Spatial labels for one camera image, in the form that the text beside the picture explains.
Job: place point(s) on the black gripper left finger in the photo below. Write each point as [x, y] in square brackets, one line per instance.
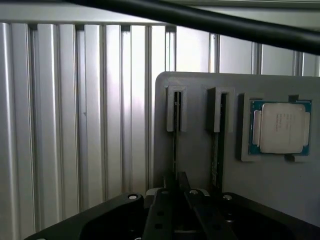
[160, 215]

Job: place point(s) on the CPU with silver lid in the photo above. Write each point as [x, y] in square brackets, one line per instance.
[281, 127]

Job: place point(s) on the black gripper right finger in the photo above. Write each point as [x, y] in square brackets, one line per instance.
[212, 220]

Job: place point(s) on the grey parts rack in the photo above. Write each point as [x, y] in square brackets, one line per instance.
[195, 160]

